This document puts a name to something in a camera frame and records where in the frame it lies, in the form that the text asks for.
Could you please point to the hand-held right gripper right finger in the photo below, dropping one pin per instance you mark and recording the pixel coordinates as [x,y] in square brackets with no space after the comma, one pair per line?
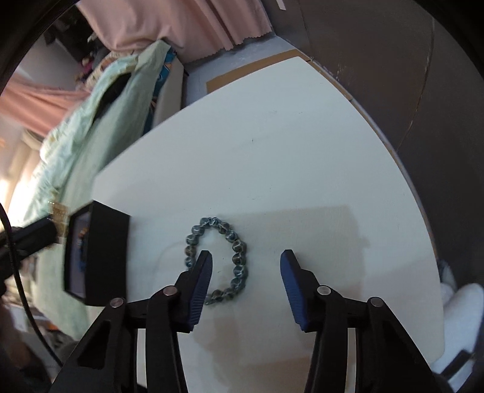
[293,291]

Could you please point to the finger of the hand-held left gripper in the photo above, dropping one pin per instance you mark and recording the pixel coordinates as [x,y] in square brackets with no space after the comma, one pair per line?
[36,236]

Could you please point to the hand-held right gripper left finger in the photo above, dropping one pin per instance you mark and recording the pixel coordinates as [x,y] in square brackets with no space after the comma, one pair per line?
[200,291]

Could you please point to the black jewelry box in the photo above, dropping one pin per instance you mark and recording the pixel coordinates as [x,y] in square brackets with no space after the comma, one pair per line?
[107,257]

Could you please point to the pink curtain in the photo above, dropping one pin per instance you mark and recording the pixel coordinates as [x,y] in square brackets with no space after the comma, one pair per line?
[170,22]
[34,105]

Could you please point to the black cloth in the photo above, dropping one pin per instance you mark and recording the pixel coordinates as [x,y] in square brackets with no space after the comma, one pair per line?
[113,92]

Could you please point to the floral pillow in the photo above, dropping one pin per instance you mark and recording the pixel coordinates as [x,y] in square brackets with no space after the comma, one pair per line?
[109,66]

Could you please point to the pile of dark clothes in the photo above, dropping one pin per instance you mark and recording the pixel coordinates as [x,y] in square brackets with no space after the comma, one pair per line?
[72,49]

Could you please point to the white mattress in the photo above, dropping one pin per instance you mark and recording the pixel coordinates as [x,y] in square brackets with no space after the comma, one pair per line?
[172,90]

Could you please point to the blue patterned sheet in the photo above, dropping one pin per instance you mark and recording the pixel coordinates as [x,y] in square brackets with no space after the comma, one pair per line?
[164,71]

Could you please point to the flat brown cardboard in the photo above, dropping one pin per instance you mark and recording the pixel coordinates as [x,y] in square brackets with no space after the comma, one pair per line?
[242,73]

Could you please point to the white wall outlet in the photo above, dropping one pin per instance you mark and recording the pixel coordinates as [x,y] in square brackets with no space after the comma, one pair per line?
[279,3]

